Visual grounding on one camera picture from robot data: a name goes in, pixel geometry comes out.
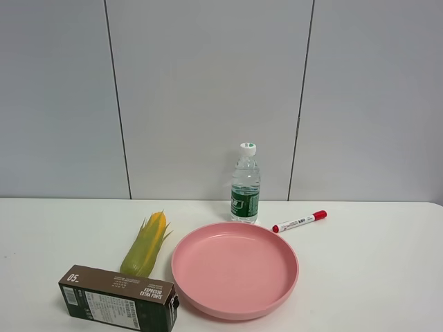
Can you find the brown espresso capsule box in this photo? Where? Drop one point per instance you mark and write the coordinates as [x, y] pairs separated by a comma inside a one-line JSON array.
[[125, 301]]

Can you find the clear water bottle green label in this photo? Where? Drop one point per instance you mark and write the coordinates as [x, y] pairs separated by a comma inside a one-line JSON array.
[[245, 188]]

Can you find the pink round plate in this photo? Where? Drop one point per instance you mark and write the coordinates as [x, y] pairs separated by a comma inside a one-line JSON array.
[[234, 271]]

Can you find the red whiteboard marker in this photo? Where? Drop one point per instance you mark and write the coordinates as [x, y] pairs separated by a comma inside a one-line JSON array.
[[281, 227]]

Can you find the corn cob with green husk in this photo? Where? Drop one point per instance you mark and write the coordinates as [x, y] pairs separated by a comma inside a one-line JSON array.
[[141, 257]]

